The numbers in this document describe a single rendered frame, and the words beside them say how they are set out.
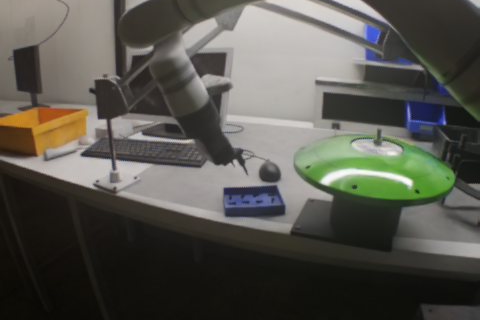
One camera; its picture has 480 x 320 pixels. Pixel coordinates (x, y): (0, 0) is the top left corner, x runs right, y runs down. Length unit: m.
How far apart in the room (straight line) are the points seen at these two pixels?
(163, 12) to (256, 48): 1.11
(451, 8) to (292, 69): 1.22
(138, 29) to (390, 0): 0.34
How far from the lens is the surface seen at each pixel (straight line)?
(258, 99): 1.56
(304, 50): 1.49
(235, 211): 0.67
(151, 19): 0.48
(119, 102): 0.77
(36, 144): 1.21
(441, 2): 0.34
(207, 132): 0.56
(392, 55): 0.76
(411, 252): 0.64
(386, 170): 0.51
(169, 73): 0.52
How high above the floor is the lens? 1.26
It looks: 17 degrees down
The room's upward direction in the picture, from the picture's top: straight up
